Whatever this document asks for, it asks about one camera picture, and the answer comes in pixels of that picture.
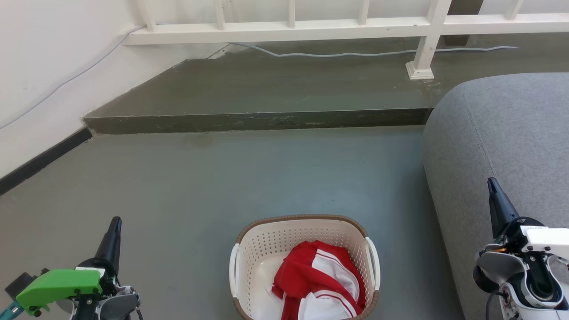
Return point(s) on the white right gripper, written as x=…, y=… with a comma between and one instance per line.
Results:
x=544, y=242

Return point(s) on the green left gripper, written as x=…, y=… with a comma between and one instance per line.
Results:
x=58, y=284

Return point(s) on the cream perforated plastic laundry basket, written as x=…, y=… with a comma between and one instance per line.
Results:
x=266, y=249

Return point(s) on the grey fabric sofa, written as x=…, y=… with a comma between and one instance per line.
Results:
x=511, y=133

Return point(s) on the black baseboard strip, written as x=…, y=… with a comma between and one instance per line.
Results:
x=40, y=162

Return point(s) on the red and white garment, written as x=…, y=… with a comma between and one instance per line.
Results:
x=302, y=271

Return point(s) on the white wooden railing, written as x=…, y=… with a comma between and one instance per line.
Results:
x=266, y=32

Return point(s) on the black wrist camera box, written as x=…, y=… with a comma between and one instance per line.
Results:
x=24, y=282

